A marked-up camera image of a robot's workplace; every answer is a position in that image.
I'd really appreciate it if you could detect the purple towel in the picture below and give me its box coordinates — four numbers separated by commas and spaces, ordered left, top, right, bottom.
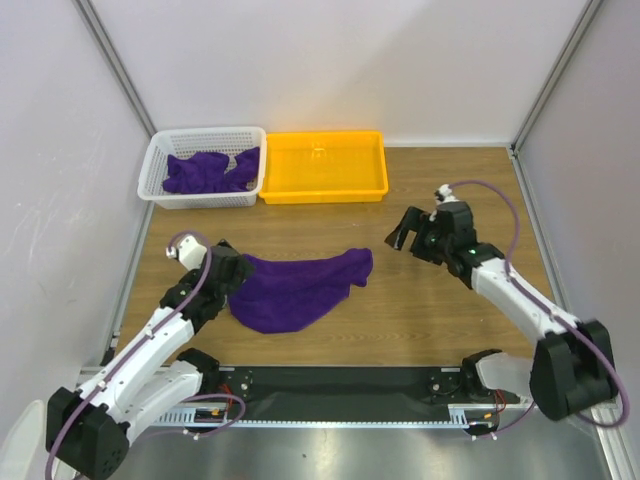
229, 248, 374, 334
162, 147, 260, 195

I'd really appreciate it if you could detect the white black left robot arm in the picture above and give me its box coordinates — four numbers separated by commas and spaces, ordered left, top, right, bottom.
45, 232, 254, 479

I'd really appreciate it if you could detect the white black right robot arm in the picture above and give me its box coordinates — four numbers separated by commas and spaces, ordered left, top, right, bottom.
385, 201, 619, 421

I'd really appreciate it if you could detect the yellow plastic tray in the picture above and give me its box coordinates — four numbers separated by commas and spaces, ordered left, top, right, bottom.
259, 130, 389, 205

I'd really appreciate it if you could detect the purple towel in basket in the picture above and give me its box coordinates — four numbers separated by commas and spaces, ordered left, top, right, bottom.
162, 147, 260, 195

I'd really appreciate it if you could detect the white perforated plastic basket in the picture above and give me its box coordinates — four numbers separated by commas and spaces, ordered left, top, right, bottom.
137, 126, 267, 210

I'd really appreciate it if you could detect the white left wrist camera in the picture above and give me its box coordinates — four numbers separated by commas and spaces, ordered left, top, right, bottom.
165, 235, 207, 271

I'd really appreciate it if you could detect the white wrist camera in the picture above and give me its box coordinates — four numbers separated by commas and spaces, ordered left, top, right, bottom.
165, 235, 207, 271
434, 184, 458, 205

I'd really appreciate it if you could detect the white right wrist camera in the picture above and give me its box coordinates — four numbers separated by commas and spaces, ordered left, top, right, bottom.
434, 184, 458, 205

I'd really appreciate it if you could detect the white slotted cable duct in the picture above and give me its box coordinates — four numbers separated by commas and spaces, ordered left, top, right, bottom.
152, 406, 497, 429

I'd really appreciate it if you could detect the aluminium frame rail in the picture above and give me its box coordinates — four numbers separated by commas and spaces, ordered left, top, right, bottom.
69, 364, 621, 426

